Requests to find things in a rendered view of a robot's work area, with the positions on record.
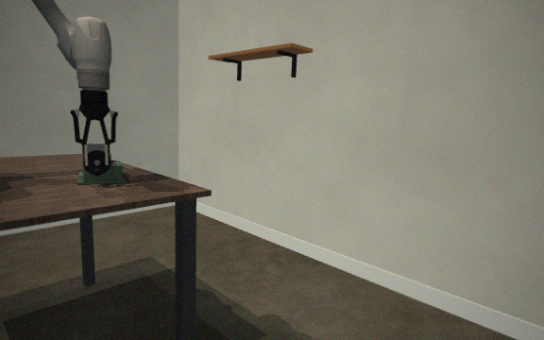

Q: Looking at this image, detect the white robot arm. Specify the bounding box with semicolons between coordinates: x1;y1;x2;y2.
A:
32;0;111;92

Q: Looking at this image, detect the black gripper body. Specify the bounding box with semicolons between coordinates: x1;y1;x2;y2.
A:
79;90;110;121

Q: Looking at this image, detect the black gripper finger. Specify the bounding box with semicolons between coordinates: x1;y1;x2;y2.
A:
97;110;118;165
70;109;93;165

